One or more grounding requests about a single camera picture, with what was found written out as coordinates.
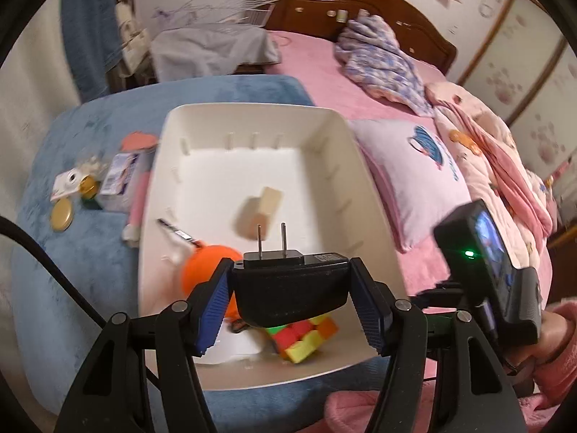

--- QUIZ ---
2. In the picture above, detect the purple patterned blanket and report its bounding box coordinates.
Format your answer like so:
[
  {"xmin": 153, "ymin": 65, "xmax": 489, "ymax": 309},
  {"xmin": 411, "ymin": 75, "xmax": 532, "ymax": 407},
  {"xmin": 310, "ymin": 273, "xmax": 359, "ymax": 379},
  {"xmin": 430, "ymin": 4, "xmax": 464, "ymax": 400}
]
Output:
[{"xmin": 334, "ymin": 14, "xmax": 436, "ymax": 118}]

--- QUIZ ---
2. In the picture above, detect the pink bed sheet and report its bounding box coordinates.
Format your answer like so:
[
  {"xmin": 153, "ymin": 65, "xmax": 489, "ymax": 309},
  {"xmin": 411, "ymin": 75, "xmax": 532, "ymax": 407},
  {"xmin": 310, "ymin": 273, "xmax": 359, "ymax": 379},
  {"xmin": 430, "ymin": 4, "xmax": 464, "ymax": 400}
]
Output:
[{"xmin": 266, "ymin": 31, "xmax": 555, "ymax": 307}]

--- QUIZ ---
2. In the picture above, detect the pink stick with white cap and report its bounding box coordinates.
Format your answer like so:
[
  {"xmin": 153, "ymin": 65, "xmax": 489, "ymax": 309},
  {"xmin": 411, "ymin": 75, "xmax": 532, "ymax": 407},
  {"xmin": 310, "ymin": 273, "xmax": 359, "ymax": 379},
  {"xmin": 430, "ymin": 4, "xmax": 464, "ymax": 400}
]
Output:
[{"xmin": 122, "ymin": 158, "xmax": 151, "ymax": 246}]

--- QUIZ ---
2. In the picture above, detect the orange round case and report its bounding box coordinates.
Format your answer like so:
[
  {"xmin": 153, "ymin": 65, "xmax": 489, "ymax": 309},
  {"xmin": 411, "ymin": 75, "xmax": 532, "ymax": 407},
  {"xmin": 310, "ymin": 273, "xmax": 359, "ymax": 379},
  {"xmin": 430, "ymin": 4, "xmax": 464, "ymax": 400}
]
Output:
[{"xmin": 157, "ymin": 218, "xmax": 242, "ymax": 325}]

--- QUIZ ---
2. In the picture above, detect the white pillow with cartoon print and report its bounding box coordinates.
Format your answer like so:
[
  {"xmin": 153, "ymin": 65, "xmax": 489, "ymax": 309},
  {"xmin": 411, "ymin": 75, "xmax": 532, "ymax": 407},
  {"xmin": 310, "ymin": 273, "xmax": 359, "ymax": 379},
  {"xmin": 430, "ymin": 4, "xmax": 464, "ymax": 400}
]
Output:
[{"xmin": 349, "ymin": 119, "xmax": 472, "ymax": 253}]

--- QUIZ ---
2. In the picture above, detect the white pointed plastic gadget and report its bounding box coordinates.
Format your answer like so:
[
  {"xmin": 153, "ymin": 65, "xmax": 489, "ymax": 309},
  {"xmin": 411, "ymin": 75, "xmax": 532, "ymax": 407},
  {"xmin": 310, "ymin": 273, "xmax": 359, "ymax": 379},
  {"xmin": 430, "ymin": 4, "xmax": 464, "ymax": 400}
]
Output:
[{"xmin": 203, "ymin": 320, "xmax": 267, "ymax": 366}]

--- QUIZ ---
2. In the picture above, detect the brown wooden headboard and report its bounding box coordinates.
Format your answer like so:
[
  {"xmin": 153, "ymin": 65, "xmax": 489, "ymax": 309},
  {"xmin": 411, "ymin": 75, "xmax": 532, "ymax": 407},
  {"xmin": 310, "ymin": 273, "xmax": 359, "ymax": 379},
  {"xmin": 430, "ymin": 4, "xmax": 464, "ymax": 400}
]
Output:
[{"xmin": 261, "ymin": 0, "xmax": 458, "ymax": 77}]

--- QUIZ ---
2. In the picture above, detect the clear box with white pieces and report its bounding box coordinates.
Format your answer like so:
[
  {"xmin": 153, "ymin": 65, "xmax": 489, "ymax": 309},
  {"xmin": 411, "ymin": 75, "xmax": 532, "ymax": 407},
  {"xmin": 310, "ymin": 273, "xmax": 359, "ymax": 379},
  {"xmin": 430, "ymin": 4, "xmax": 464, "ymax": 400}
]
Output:
[{"xmin": 76, "ymin": 153, "xmax": 109, "ymax": 176}]

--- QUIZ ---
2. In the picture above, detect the person's right hand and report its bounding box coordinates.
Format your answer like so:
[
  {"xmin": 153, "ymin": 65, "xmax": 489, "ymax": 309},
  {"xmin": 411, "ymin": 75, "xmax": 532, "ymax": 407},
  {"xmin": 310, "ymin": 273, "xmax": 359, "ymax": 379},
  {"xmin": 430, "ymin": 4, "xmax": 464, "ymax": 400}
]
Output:
[{"xmin": 507, "ymin": 312, "xmax": 574, "ymax": 369}]

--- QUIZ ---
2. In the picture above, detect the round gold tin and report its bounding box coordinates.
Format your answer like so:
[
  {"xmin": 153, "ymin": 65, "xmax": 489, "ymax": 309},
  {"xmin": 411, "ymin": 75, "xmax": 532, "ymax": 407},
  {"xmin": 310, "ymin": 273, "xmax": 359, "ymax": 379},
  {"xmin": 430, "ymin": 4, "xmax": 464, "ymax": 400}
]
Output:
[{"xmin": 49, "ymin": 202, "xmax": 75, "ymax": 232}]

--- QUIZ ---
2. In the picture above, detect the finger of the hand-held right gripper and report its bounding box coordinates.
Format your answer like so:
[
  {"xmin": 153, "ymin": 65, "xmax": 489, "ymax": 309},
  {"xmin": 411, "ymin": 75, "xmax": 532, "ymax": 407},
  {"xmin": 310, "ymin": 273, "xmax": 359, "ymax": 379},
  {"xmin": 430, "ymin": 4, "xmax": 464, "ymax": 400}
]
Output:
[{"xmin": 414, "ymin": 280, "xmax": 461, "ymax": 314}]

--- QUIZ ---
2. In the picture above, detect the white patterned curtain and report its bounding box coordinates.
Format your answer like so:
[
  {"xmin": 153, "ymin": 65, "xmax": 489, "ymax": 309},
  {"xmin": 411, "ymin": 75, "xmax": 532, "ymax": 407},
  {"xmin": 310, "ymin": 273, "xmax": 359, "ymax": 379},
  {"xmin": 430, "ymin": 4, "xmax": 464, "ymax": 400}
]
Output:
[{"xmin": 0, "ymin": 0, "xmax": 88, "ymax": 420}]

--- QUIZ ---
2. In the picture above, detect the blue denim jacket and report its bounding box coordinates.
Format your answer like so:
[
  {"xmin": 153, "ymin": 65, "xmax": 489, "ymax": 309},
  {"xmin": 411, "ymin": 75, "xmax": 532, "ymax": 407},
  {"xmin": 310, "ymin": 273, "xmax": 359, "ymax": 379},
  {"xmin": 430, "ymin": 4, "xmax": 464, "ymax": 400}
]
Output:
[{"xmin": 61, "ymin": 0, "xmax": 136, "ymax": 104}]

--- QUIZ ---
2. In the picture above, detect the flower print wardrobe door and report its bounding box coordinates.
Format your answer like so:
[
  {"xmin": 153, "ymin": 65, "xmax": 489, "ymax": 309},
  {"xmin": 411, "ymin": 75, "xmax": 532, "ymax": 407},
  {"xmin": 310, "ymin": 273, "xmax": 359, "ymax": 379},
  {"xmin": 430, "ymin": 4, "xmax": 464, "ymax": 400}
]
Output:
[{"xmin": 457, "ymin": 0, "xmax": 577, "ymax": 181}]

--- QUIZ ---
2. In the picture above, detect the white plastic storage bin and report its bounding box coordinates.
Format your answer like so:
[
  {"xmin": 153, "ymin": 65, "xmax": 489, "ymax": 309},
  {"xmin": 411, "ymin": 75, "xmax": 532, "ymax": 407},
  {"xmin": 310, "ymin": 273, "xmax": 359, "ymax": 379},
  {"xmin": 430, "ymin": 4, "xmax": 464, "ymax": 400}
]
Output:
[{"xmin": 137, "ymin": 104, "xmax": 409, "ymax": 391}]

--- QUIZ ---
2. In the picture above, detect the colourful puzzle cube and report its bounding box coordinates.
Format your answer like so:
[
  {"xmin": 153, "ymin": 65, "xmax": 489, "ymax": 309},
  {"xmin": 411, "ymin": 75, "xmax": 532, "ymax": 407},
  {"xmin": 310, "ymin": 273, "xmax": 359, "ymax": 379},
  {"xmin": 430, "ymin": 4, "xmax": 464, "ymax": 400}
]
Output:
[{"xmin": 264, "ymin": 313, "xmax": 339, "ymax": 364}]

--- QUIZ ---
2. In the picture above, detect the black plug charger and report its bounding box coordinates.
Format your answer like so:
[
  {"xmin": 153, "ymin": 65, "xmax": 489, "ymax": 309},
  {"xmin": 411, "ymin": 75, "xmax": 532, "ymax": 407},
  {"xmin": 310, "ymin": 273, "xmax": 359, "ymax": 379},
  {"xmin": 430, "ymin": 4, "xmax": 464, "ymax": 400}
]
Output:
[{"xmin": 232, "ymin": 223, "xmax": 352, "ymax": 330}]

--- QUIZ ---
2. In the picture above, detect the white handbag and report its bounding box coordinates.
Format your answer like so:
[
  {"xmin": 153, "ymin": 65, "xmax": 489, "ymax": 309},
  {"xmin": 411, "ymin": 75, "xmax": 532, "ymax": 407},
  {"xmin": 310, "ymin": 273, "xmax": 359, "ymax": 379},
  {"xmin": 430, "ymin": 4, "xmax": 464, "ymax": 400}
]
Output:
[{"xmin": 116, "ymin": 2, "xmax": 150, "ymax": 66}]

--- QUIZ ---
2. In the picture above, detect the blue fluffy mat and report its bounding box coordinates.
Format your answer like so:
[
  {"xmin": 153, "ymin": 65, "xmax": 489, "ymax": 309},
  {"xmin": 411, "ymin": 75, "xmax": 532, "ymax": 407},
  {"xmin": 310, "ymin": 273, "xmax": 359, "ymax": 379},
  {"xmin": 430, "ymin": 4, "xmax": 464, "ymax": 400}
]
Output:
[{"xmin": 11, "ymin": 74, "xmax": 406, "ymax": 433}]

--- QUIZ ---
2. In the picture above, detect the beige block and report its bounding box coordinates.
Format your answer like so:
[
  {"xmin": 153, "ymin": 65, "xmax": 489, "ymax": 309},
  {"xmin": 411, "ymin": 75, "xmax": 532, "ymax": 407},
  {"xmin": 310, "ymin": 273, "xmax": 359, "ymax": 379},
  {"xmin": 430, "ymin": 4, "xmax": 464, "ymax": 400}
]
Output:
[{"xmin": 234, "ymin": 187, "xmax": 285, "ymax": 240}]

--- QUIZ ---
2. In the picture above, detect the person's right forearm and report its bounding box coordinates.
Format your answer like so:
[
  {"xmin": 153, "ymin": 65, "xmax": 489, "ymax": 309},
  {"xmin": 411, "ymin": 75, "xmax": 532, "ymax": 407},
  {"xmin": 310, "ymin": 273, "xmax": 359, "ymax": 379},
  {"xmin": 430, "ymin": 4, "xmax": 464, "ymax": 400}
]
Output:
[{"xmin": 514, "ymin": 298, "xmax": 577, "ymax": 411}]

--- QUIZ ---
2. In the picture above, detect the pink bear print quilt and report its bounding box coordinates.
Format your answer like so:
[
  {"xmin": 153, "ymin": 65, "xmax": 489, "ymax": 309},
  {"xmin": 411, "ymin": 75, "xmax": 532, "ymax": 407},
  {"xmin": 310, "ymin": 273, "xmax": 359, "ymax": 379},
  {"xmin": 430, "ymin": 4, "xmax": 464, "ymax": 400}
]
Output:
[{"xmin": 426, "ymin": 81, "xmax": 560, "ymax": 280}]

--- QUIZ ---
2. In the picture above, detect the small white camera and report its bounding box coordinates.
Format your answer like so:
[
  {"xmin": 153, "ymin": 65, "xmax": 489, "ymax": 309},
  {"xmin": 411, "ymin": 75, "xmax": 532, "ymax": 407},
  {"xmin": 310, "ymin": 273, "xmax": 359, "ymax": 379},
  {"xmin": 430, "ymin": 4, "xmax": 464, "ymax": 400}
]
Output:
[{"xmin": 50, "ymin": 169, "xmax": 86, "ymax": 203}]

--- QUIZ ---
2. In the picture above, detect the pink oval case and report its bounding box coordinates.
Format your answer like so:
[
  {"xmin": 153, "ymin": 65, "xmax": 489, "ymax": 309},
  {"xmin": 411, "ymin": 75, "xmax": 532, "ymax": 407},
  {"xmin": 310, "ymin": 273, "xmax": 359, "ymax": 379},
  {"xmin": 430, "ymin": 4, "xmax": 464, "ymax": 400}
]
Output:
[{"xmin": 121, "ymin": 132, "xmax": 158, "ymax": 152}]

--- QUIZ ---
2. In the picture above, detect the person's pink fuzzy clothing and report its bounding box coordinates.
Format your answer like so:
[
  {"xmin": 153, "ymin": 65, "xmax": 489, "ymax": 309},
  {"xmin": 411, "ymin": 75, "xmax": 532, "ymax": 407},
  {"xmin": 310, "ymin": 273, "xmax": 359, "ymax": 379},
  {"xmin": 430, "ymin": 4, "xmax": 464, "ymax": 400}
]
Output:
[{"xmin": 325, "ymin": 390, "xmax": 577, "ymax": 433}]

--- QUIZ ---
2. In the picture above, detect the white wire basket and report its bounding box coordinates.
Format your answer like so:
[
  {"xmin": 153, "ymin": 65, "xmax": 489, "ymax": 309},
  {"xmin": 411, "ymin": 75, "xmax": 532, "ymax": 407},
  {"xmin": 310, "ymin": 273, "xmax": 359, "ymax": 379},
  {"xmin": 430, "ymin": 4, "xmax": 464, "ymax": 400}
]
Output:
[{"xmin": 153, "ymin": 0, "xmax": 285, "ymax": 32}]

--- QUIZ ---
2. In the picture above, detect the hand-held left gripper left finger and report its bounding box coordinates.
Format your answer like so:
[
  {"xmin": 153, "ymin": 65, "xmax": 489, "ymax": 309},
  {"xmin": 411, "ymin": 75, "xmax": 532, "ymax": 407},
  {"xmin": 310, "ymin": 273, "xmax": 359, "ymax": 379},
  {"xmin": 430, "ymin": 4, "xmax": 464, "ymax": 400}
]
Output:
[{"xmin": 54, "ymin": 258, "xmax": 235, "ymax": 433}]

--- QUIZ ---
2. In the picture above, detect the grey cloth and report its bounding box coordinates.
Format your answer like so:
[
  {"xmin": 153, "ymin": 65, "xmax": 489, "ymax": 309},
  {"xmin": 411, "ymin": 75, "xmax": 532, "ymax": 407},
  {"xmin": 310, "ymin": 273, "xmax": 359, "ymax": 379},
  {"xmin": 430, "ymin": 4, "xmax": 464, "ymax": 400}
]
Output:
[{"xmin": 151, "ymin": 25, "xmax": 282, "ymax": 84}]

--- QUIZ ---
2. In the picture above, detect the clear labelled plastic box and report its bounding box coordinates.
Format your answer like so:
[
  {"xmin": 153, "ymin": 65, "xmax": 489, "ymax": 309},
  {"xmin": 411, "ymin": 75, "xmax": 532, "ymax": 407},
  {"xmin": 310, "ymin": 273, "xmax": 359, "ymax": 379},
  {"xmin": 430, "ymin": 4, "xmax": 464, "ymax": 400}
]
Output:
[{"xmin": 97, "ymin": 151, "xmax": 154, "ymax": 213}]

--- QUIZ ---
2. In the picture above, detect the black cable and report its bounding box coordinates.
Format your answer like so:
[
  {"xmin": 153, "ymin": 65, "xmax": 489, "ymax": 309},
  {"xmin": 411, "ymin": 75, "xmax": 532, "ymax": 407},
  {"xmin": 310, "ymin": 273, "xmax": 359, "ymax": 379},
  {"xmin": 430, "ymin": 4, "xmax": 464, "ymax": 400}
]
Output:
[{"xmin": 0, "ymin": 216, "xmax": 149, "ymax": 389}]

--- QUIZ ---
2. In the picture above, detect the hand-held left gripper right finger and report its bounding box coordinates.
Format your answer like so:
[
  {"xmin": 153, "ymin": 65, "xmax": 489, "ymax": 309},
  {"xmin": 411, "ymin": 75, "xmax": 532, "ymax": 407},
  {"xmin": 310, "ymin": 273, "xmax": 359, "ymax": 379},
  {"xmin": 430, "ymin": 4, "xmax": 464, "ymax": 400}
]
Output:
[{"xmin": 351, "ymin": 257, "xmax": 528, "ymax": 433}]

